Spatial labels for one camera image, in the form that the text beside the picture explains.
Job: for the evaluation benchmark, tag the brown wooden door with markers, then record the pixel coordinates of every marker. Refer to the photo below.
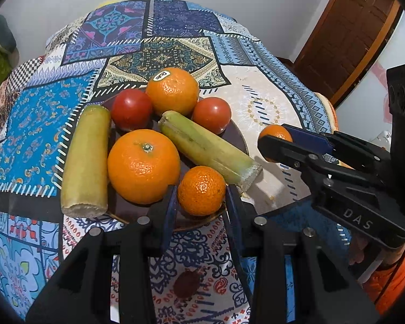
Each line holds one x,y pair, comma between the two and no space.
351,30

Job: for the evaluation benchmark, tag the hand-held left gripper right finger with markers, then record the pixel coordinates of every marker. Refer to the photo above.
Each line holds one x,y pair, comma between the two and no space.
231,209

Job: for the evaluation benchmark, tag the red tomato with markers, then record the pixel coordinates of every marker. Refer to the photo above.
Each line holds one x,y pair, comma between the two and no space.
131,109
212,114

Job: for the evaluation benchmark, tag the yellow plush object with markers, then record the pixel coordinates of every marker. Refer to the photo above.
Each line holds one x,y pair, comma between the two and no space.
109,2

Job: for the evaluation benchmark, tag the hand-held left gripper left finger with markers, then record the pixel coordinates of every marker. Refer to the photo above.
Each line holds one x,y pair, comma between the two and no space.
170,209

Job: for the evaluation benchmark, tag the blue patchwork blanket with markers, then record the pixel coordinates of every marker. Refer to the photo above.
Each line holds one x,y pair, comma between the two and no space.
30,125

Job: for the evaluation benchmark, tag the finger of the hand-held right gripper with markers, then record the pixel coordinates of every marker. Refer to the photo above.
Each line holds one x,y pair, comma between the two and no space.
280,148
310,140

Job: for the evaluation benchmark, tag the dark red date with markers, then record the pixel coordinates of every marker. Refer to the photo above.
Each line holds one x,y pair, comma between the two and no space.
187,283

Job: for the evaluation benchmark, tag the frosted sliding door with hearts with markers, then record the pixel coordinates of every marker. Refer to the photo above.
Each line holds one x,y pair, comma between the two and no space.
368,101

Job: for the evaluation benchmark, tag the small mandarin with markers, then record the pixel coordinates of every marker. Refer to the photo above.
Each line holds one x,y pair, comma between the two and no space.
275,133
200,190

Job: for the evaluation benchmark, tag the grey pillow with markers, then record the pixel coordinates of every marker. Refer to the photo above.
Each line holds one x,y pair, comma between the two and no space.
3,32

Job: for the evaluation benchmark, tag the person's right hand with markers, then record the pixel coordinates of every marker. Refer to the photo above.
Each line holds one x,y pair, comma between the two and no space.
357,249

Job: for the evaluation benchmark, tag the dark purple round plate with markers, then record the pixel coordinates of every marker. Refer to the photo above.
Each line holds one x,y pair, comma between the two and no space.
119,211

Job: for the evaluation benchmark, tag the large orange with sticker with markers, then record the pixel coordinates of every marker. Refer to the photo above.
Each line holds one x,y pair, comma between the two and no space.
172,91

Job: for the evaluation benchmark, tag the yellow-green sugarcane piece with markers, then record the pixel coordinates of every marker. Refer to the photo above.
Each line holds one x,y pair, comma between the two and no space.
86,162
206,148

